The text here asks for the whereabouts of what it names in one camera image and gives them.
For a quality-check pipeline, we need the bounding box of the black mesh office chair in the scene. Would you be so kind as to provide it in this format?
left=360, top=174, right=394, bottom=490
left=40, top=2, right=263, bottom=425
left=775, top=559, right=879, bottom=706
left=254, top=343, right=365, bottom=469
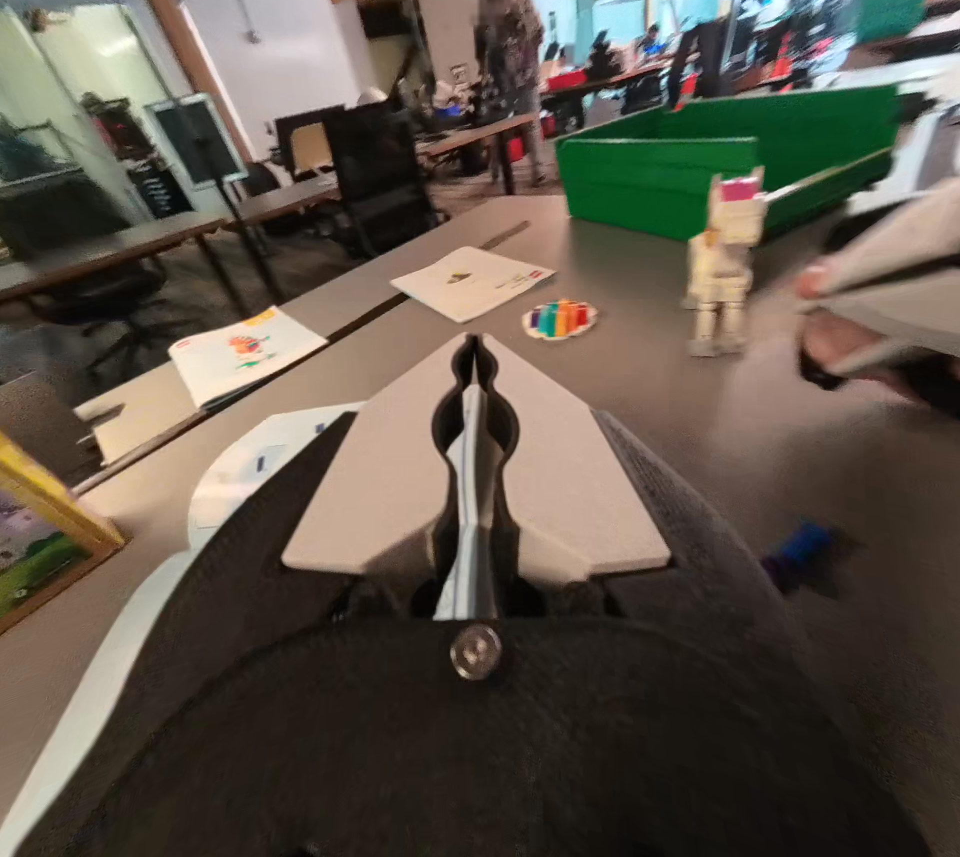
left=322, top=101, right=442, bottom=260

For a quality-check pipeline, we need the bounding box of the blue and purple lego assembly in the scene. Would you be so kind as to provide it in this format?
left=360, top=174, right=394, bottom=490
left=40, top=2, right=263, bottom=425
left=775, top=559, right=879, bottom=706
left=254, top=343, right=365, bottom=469
left=759, top=518, right=840, bottom=594

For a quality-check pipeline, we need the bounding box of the yellow lego box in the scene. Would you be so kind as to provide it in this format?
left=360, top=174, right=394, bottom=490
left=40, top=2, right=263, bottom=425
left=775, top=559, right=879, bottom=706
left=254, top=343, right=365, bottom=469
left=0, top=428, right=130, bottom=637

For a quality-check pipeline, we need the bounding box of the white booklet yellow figure print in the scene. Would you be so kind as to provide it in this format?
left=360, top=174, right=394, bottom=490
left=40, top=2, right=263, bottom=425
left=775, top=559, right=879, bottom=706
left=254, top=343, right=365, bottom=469
left=390, top=245, right=558, bottom=324

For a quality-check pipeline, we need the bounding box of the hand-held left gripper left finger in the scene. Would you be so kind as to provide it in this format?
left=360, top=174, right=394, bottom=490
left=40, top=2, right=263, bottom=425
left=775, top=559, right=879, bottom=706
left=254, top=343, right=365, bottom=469
left=281, top=332, right=479, bottom=620

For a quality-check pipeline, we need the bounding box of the green plastic bin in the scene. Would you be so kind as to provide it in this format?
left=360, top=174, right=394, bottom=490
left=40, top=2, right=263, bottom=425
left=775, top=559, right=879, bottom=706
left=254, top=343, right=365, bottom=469
left=555, top=84, right=901, bottom=243

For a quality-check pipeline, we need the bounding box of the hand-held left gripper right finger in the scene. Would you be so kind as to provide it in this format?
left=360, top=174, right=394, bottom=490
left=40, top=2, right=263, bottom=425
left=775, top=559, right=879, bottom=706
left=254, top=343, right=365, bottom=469
left=478, top=333, right=674, bottom=620

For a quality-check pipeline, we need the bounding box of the white booklet orange figure print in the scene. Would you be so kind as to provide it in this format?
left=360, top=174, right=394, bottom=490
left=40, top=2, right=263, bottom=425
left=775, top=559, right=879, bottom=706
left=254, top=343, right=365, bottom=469
left=168, top=305, right=330, bottom=411

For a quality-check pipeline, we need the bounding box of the wooden back office chair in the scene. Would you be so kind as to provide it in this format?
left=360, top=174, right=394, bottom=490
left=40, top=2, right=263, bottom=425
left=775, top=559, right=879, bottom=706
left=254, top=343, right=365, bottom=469
left=273, top=110, right=335, bottom=179

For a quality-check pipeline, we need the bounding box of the rainbow lego model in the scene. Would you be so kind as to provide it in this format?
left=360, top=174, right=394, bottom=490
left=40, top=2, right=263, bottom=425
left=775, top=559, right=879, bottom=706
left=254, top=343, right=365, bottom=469
left=522, top=298, right=600, bottom=345

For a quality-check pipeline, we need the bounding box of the pale blue instruction booklet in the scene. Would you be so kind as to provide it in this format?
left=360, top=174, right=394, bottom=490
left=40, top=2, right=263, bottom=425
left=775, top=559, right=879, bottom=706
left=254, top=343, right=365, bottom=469
left=0, top=384, right=502, bottom=854

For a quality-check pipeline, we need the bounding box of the dark wooden table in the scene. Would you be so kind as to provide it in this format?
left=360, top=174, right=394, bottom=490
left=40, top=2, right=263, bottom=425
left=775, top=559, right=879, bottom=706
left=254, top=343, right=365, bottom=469
left=0, top=210, right=230, bottom=307

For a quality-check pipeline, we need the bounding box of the white lego unicorn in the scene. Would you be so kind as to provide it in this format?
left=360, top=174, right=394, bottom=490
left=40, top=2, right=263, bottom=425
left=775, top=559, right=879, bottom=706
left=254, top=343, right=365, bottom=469
left=681, top=165, right=768, bottom=358

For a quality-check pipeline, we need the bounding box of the person's right hand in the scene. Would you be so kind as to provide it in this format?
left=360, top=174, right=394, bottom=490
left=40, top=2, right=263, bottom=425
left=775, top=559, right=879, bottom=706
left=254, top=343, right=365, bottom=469
left=793, top=261, right=931, bottom=411

